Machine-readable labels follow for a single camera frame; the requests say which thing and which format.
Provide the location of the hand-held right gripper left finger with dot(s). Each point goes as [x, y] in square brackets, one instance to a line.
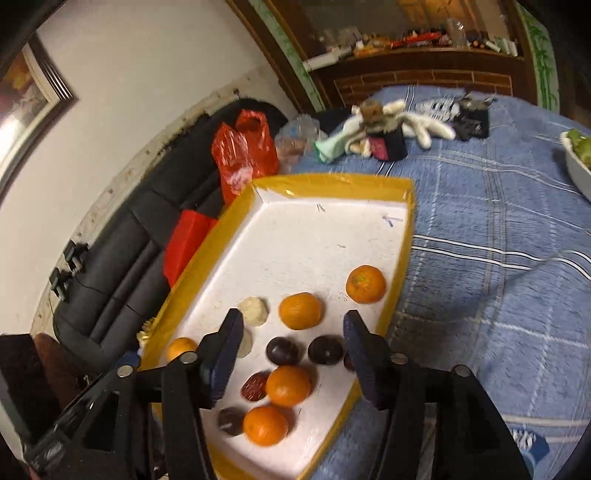
[226, 355]

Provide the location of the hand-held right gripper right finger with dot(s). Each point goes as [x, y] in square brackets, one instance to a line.
[364, 360]

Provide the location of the beige round lump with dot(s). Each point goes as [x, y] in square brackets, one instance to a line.
[253, 310]
[246, 344]

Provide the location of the dark plum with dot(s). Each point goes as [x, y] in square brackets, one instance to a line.
[325, 350]
[229, 421]
[282, 350]

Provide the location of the red jujube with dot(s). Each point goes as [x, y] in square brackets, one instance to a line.
[254, 386]

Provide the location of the orange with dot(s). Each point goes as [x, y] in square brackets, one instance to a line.
[365, 284]
[264, 424]
[181, 348]
[300, 311]
[287, 385]

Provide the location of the white foam tray yellow rim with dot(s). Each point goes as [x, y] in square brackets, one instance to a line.
[314, 240]

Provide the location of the golden straw ornament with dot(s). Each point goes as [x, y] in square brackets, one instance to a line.
[147, 333]

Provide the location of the red gift box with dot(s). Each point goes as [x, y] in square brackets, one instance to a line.
[187, 244]

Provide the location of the black sofa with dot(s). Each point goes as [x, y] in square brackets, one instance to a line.
[120, 258]

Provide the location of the blue plaid tablecloth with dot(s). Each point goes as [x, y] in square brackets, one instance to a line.
[485, 230]

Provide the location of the red plastic bag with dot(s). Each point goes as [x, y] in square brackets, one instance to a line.
[244, 152]

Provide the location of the black box pink label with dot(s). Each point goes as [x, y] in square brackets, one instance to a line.
[392, 145]

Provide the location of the clear plastic bag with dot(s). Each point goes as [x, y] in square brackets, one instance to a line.
[298, 134]

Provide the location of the white plush toy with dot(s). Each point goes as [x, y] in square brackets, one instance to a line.
[429, 129]

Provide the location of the black bag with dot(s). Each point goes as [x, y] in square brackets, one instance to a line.
[334, 120]

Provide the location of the striped white cloth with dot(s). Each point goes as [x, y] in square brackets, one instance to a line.
[436, 108]

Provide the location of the ceramic bowl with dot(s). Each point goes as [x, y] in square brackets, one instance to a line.
[577, 175]

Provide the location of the wooden mirrored cabinet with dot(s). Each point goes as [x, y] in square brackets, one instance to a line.
[369, 76]

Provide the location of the green vegetables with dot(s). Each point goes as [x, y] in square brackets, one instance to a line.
[581, 145]

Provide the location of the row of shelf clutter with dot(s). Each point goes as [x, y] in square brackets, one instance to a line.
[415, 39]

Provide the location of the framed wall picture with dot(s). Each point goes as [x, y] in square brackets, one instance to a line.
[27, 106]

